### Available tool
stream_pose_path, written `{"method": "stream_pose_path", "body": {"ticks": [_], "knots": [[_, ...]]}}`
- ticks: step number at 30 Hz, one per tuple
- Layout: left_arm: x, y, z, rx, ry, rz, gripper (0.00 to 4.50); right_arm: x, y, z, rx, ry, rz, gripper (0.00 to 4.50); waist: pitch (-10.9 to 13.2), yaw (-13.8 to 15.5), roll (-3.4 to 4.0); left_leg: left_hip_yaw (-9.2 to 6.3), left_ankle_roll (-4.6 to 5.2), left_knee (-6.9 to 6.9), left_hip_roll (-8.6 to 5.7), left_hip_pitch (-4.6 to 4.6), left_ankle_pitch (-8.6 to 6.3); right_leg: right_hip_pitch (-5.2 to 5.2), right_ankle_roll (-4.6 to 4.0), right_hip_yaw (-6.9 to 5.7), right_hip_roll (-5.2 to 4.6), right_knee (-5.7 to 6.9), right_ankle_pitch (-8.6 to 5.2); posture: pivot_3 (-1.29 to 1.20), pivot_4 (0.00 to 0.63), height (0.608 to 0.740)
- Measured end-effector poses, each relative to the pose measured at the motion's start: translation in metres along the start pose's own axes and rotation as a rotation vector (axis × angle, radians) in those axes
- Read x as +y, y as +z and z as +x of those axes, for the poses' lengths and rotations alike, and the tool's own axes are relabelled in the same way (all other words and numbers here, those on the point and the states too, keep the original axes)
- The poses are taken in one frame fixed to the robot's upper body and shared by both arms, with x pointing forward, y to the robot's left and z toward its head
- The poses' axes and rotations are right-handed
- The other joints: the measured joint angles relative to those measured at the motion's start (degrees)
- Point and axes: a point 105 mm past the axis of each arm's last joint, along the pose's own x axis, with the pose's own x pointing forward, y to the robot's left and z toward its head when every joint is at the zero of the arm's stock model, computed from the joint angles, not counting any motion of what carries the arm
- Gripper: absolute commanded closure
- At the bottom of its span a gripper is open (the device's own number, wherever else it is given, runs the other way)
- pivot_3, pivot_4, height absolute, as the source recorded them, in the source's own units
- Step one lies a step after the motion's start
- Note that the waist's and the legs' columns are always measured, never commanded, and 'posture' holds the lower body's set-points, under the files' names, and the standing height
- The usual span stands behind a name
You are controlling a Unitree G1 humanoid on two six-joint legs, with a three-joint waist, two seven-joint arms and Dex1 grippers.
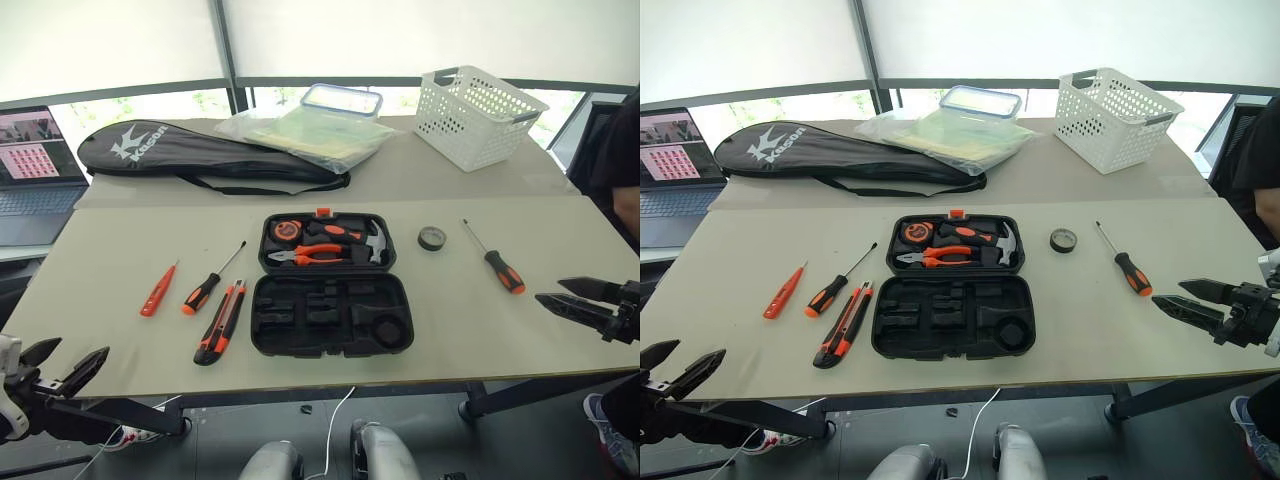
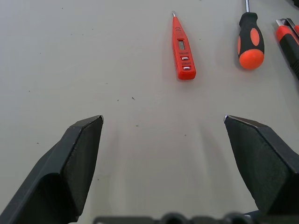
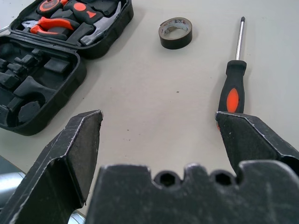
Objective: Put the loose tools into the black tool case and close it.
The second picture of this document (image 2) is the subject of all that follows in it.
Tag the red voltage tester pen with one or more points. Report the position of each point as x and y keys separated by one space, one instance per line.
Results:
x=184 y=60

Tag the large black orange screwdriver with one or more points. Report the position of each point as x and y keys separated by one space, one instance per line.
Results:
x=250 y=46

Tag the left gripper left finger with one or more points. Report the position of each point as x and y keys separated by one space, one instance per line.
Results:
x=58 y=182

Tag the orange black utility knife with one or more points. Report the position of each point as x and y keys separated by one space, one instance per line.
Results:
x=290 y=46

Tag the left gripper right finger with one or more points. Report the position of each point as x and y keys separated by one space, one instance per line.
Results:
x=264 y=168

